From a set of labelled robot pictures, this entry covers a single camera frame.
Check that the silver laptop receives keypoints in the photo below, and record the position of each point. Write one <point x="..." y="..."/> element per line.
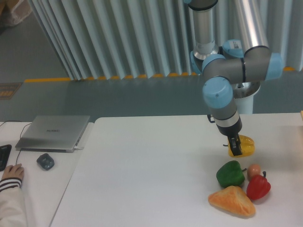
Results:
<point x="55" y="133"/>

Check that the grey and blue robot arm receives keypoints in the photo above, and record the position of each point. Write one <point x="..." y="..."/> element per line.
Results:
<point x="258" y="63"/>

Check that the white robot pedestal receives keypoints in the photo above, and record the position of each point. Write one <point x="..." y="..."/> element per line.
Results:
<point x="244" y="96"/>

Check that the corrugated grey partition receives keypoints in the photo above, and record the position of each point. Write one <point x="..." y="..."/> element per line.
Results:
<point x="108" y="38"/>

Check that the black keyboard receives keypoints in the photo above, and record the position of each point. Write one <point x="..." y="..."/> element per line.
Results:
<point x="4" y="156"/>

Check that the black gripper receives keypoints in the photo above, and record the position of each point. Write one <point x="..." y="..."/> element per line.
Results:
<point x="233" y="137"/>

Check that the orange bread loaf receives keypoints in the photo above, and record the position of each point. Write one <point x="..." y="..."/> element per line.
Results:
<point x="234" y="200"/>

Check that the green bell pepper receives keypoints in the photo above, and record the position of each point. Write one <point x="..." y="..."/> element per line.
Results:
<point x="230" y="174"/>

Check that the red bell pepper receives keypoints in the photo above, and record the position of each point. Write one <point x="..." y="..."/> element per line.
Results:
<point x="258" y="187"/>

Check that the striped white sleeve forearm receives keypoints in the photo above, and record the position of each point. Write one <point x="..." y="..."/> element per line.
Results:
<point x="12" y="204"/>

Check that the person's hand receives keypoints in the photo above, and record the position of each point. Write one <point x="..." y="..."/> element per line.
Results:
<point x="16" y="171"/>

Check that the yellow bell pepper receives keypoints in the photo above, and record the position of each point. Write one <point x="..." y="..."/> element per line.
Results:
<point x="247" y="147"/>

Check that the brown egg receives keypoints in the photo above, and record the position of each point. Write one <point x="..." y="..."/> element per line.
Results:
<point x="253" y="170"/>

